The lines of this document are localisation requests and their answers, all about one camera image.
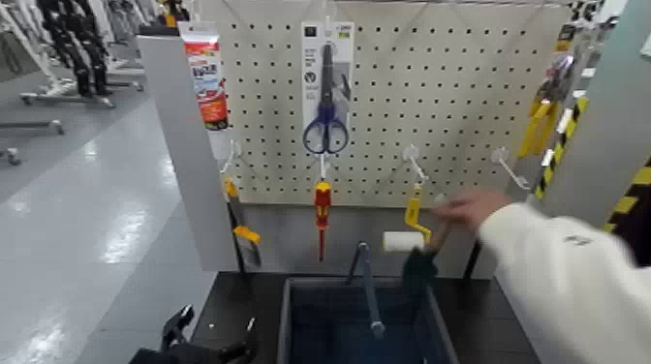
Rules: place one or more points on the grey panel with hazard stripes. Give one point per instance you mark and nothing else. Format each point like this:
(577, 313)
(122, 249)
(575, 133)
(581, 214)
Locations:
(615, 101)

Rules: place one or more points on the black humanoid robot on stand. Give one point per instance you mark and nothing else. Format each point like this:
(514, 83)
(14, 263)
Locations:
(76, 45)

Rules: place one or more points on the grey wheeled stand leg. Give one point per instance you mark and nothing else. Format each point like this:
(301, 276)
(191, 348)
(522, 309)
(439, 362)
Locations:
(30, 125)

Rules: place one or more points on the white pegboard hook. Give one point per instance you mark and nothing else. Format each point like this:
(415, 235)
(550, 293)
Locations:
(231, 155)
(323, 165)
(414, 162)
(508, 167)

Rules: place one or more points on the person's bare hand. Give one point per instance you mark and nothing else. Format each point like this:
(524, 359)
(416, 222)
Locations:
(473, 208)

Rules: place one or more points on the yellow black paint brush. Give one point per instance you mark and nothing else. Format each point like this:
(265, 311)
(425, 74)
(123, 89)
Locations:
(247, 235)

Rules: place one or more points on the white sleeved forearm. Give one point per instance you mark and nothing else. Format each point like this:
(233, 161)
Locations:
(569, 284)

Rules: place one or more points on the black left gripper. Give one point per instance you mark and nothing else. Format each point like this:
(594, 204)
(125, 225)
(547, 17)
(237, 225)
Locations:
(178, 357)

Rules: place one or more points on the red white glue tube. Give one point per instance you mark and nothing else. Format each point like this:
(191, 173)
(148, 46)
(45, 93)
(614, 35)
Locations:
(208, 81)

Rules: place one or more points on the red yellow screwdriver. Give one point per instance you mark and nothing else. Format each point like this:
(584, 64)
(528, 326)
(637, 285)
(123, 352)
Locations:
(322, 203)

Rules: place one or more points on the white pegboard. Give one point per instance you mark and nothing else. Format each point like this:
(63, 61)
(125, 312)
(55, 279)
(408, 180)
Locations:
(432, 101)

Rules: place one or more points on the grey side panel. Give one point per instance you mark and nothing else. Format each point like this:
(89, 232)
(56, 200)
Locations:
(183, 152)

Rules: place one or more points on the blue scissors in package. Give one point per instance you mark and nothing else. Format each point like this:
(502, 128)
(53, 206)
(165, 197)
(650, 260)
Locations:
(326, 112)

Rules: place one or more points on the grey blue plastic crate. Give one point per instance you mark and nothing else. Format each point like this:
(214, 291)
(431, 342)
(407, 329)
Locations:
(351, 330)

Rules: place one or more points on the grey back panel below pegboard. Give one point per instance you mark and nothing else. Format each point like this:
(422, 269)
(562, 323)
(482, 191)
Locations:
(285, 239)

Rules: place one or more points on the black yellow striped bar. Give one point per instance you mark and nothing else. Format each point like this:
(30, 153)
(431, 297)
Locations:
(559, 147)

